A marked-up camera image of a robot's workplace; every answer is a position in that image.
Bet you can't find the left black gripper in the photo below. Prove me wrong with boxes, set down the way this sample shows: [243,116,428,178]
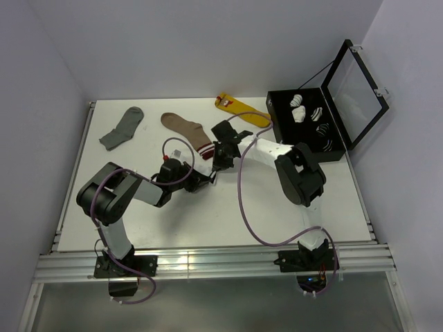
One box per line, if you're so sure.
[170,162,212,193]

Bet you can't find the white sock black stripes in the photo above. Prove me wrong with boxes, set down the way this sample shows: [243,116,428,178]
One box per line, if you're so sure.
[179,152,213,176]

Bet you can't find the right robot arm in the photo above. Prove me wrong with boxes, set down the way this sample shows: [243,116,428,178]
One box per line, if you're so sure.
[211,120,333,270]

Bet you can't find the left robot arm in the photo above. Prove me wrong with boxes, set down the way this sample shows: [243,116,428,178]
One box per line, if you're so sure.
[76,158,216,276]

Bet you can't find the brown striped sock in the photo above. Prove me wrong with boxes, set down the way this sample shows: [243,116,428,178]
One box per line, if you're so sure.
[161,113,215,160]

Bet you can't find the yellow sock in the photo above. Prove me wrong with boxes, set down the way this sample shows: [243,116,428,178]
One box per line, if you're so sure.
[215,93,271,128]

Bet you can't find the grey sock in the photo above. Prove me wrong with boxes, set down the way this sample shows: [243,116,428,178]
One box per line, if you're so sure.
[99,107,144,151]

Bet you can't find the black storage box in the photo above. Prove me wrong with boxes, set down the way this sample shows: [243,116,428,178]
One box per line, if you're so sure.
[266,88,345,163]

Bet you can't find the white rolled sock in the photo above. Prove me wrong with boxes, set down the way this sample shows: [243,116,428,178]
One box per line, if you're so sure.
[289,94,302,108]

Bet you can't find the dark striped rolled sock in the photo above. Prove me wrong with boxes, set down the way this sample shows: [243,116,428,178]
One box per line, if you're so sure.
[316,123,329,138]

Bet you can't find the striped rolled sock upper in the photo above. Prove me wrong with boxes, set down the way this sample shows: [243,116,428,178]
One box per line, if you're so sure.
[311,107,323,122]

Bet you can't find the dark rolled sock lower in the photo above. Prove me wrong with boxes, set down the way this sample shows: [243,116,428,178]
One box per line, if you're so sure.
[323,138,334,151]

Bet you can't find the box lid with glass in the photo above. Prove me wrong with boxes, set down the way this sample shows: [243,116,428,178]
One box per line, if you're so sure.
[320,39,389,150]

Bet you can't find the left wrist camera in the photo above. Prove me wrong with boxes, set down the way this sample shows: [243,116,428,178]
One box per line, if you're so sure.
[163,149,183,163]

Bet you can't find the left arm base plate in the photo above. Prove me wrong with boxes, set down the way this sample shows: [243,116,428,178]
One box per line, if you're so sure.
[93,255,158,279]

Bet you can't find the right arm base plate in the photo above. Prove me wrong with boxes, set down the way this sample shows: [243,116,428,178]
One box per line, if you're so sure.
[273,249,340,273]

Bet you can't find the aluminium frame rail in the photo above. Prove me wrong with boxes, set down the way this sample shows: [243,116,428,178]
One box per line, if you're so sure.
[33,243,397,284]

